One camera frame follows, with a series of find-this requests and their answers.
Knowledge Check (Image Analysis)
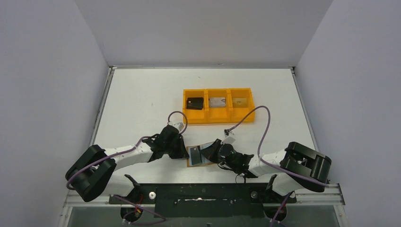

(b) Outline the tan leather card holder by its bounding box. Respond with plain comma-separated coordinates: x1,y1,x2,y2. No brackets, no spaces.
186,142,214,167

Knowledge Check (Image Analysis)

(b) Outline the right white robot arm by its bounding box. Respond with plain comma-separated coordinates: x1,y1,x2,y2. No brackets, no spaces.
200,140,332,202

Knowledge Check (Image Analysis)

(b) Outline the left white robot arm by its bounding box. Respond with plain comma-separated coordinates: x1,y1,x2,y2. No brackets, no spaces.
65,122,189,202

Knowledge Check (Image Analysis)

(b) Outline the black credit card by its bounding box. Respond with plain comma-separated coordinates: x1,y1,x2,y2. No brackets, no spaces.
185,97,204,110

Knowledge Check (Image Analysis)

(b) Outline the silver credit card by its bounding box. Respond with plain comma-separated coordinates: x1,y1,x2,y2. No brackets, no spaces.
209,97,226,108

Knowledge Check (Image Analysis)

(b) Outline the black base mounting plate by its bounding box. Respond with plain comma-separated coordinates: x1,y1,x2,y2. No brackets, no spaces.
109,180,296,223

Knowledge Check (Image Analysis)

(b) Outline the orange three-compartment tray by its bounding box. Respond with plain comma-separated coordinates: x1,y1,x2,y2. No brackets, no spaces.
183,88,255,124

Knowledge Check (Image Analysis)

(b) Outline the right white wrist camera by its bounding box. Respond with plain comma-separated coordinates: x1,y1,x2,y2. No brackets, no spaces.
222,135,236,144

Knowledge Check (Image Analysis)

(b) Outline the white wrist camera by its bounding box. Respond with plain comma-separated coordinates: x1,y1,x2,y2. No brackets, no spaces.
222,135,236,144
168,122,185,132

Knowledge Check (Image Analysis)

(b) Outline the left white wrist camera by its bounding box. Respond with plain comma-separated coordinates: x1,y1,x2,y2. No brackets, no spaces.
168,122,185,132

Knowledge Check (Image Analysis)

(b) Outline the aluminium frame rail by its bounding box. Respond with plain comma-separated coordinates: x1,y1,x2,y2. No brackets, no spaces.
57,66,116,227

